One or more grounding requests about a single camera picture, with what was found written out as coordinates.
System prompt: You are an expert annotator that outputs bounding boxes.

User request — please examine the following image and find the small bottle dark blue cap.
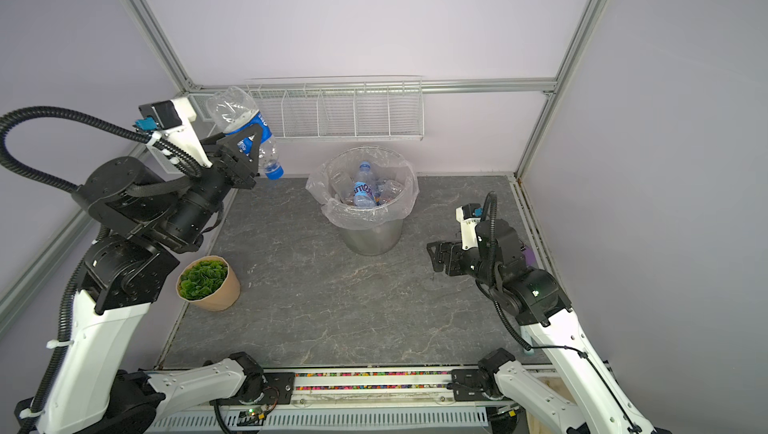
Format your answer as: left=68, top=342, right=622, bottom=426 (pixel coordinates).
left=205, top=86, right=284, bottom=180

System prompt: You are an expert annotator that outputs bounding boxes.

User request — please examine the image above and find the clear bottle colourful label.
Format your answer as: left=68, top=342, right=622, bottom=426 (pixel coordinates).
left=353, top=162, right=377, bottom=209

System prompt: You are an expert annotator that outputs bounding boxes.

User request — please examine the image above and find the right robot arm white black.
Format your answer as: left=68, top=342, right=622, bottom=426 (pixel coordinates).
left=427, top=192, right=659, bottom=433

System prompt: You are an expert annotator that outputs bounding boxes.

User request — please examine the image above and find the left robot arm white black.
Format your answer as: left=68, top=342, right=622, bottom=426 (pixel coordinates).
left=1, top=101, right=267, bottom=433

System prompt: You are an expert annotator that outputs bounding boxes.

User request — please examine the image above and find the grey mesh waste bin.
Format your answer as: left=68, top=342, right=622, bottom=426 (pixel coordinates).
left=307, top=146, right=419, bottom=256

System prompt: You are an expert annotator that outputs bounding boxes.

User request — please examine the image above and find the clear plastic bin liner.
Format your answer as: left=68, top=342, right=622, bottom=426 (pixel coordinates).
left=306, top=147, right=419, bottom=230

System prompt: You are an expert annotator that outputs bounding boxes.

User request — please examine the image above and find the green plant in beige pot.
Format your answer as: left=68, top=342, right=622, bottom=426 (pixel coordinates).
left=176, top=256, right=241, bottom=312

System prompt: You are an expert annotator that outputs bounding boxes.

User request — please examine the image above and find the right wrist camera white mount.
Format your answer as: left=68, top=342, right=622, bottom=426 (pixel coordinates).
left=456, top=203, right=483, bottom=251

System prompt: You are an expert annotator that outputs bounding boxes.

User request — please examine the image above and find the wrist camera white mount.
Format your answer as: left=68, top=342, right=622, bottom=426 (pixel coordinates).
left=134, top=96, right=212, bottom=168
left=456, top=203, right=483, bottom=251

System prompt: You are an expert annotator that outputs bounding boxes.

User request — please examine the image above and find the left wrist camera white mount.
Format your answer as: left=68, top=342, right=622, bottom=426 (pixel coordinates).
left=134, top=96, right=212, bottom=168

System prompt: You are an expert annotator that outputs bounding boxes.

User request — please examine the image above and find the white mesh wall basket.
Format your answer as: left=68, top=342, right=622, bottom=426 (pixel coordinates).
left=187, top=94, right=226, bottom=140

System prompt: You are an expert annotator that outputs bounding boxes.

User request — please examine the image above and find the white wire wall shelf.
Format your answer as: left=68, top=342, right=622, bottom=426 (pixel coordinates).
left=245, top=76, right=425, bottom=140

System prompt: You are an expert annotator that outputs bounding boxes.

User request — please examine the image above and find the black rail with coloured strip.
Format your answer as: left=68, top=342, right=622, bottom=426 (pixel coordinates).
left=161, top=365, right=523, bottom=405

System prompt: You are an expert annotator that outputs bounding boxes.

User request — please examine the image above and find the aluminium frame enclosure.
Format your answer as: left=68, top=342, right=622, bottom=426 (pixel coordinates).
left=0, top=0, right=631, bottom=339

